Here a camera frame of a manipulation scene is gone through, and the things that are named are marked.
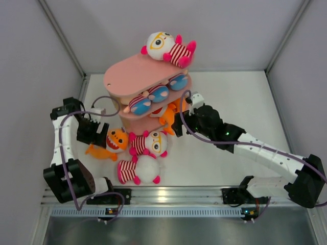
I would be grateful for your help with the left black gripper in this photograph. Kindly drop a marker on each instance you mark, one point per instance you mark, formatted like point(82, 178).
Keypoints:
point(99, 139)

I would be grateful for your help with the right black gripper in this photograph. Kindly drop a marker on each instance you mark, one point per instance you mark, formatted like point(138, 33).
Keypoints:
point(187, 119)

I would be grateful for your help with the orange shark plush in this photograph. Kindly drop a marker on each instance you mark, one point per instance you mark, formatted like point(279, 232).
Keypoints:
point(116, 142)
point(166, 115)

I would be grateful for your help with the boy doll plush large head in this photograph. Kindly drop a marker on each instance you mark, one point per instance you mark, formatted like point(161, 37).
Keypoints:
point(137, 105)

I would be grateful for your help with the white glasses plush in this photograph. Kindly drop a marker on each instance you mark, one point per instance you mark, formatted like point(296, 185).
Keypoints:
point(162, 46)

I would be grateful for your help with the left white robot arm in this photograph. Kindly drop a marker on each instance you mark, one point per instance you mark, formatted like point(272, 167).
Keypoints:
point(67, 177)

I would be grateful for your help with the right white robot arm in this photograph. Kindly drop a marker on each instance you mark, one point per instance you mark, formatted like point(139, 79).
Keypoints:
point(301, 179)

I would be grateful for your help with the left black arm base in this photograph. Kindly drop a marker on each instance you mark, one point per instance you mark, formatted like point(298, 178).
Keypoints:
point(112, 199)

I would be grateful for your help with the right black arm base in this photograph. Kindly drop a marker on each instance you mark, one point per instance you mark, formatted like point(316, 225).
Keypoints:
point(237, 196)

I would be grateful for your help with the boy doll plush shelf right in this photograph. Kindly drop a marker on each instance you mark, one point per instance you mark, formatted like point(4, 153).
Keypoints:
point(178, 82)

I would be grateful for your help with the pink three-tier shelf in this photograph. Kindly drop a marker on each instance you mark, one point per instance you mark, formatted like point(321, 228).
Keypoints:
point(134, 75)

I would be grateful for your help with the white glasses plush face up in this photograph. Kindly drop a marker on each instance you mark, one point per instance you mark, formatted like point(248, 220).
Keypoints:
point(154, 144)

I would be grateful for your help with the white plush face down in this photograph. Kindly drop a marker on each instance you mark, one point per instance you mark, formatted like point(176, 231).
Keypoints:
point(143, 169)

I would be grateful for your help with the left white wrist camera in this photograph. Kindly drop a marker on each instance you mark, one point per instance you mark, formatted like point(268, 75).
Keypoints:
point(96, 114)

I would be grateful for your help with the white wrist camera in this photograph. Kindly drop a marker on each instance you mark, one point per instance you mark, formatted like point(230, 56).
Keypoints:
point(96, 114)
point(195, 101)

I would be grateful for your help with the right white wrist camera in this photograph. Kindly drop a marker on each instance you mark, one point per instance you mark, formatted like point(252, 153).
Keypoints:
point(195, 101)

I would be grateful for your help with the aluminium front rail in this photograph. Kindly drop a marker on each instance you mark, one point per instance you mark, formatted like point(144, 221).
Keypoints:
point(211, 195)

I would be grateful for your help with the white slotted cable duct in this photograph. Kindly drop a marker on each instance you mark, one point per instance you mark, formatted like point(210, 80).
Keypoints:
point(149, 212)

